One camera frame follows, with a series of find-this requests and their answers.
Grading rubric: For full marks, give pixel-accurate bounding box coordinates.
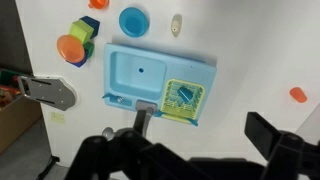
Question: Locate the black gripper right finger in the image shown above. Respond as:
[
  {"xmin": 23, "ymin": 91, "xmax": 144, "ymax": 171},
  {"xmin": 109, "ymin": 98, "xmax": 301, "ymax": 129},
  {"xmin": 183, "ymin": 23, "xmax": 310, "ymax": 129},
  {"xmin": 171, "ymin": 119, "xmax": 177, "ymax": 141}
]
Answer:
[{"xmin": 244, "ymin": 111, "xmax": 320, "ymax": 180}]

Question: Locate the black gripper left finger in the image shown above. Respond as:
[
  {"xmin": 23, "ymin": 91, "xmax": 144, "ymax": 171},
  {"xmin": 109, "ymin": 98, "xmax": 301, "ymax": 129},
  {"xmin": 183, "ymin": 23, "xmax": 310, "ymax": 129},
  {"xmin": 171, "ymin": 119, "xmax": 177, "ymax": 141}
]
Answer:
[{"xmin": 64, "ymin": 127, "xmax": 191, "ymax": 180}]

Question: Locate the blue toy cup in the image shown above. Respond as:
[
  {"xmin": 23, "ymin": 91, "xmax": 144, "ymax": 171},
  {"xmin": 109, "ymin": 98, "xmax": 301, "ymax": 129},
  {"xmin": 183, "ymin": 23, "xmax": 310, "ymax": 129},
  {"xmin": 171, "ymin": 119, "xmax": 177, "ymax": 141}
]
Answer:
[{"xmin": 176, "ymin": 85, "xmax": 195, "ymax": 103}]

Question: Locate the light blue toy sink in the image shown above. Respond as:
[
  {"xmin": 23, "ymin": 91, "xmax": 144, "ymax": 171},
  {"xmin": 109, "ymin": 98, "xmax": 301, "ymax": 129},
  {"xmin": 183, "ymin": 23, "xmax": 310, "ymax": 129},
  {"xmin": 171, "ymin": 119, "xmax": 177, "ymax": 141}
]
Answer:
[{"xmin": 102, "ymin": 42, "xmax": 218, "ymax": 125}]

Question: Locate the grey toy faucet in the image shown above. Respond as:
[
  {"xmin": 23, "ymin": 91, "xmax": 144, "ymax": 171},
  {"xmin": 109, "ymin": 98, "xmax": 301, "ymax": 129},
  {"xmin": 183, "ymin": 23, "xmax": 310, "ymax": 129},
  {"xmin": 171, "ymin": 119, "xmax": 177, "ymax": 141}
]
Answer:
[{"xmin": 101, "ymin": 99, "xmax": 158, "ymax": 141}]

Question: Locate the yellow-green toy dish rack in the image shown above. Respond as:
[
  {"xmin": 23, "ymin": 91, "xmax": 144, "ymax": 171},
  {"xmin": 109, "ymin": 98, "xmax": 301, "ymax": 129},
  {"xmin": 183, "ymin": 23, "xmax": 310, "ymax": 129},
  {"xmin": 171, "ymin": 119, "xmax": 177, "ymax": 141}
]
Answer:
[{"xmin": 160, "ymin": 78, "xmax": 206, "ymax": 120}]

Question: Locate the yellow sticky note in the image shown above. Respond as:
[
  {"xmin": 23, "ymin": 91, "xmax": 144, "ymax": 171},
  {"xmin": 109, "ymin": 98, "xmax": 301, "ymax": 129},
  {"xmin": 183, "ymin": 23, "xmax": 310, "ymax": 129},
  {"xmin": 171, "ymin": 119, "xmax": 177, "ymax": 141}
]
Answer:
[{"xmin": 50, "ymin": 112, "xmax": 66, "ymax": 125}]

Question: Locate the black tripod pole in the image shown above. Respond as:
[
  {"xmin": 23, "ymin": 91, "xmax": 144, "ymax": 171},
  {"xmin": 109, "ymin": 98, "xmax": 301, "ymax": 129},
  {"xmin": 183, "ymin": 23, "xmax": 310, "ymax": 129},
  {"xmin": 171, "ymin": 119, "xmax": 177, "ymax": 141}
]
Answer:
[{"xmin": 35, "ymin": 154, "xmax": 61, "ymax": 180}]

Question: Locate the grey metal mounting plate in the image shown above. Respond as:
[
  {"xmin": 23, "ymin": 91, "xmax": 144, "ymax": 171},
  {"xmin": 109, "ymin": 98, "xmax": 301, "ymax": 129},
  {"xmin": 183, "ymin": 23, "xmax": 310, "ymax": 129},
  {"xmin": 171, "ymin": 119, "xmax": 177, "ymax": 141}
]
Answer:
[{"xmin": 18, "ymin": 75, "xmax": 78, "ymax": 112}]

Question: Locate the dark blue block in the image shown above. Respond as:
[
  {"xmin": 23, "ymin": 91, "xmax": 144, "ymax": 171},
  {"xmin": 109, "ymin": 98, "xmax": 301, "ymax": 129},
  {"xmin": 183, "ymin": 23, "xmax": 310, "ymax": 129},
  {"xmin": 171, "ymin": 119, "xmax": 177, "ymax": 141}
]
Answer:
[
  {"xmin": 65, "ymin": 49, "xmax": 90, "ymax": 69},
  {"xmin": 79, "ymin": 15, "xmax": 101, "ymax": 40}
]

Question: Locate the dark green block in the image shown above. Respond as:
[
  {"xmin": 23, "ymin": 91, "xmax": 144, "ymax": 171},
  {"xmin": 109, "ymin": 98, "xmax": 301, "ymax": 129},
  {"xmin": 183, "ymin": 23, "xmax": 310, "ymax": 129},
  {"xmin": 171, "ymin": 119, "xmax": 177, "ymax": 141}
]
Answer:
[{"xmin": 83, "ymin": 41, "xmax": 96, "ymax": 58}]

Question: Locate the cardboard box with toys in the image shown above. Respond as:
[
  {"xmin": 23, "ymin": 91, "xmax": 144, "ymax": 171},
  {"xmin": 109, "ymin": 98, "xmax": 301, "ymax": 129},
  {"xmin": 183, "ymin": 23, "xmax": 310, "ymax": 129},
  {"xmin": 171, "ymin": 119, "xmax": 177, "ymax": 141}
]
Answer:
[{"xmin": 0, "ymin": 68, "xmax": 43, "ymax": 154}]

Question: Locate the blue toy plate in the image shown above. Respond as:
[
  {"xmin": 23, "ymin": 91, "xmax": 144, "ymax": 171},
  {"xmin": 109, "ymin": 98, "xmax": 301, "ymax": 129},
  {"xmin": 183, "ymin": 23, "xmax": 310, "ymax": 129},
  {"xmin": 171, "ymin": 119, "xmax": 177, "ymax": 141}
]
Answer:
[{"xmin": 118, "ymin": 7, "xmax": 150, "ymax": 38}]

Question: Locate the lime green block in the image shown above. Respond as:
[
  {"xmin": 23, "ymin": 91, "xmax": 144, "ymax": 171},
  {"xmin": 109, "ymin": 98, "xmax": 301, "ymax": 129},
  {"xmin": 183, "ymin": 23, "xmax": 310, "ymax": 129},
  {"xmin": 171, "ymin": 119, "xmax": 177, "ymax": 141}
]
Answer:
[{"xmin": 68, "ymin": 19, "xmax": 95, "ymax": 45}]

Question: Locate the beige toy shaker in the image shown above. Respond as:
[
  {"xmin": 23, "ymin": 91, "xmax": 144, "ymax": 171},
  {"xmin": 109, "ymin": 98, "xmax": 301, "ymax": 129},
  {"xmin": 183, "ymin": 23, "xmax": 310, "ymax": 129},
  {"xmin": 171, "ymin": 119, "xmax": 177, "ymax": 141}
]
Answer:
[{"xmin": 171, "ymin": 13, "xmax": 183, "ymax": 37}]

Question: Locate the orange toy mug with handle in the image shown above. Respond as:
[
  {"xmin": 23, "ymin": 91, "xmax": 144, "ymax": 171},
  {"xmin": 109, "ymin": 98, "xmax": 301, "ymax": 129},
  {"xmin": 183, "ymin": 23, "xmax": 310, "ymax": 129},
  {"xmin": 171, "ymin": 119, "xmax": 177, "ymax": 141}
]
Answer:
[{"xmin": 88, "ymin": 0, "xmax": 110, "ymax": 10}]

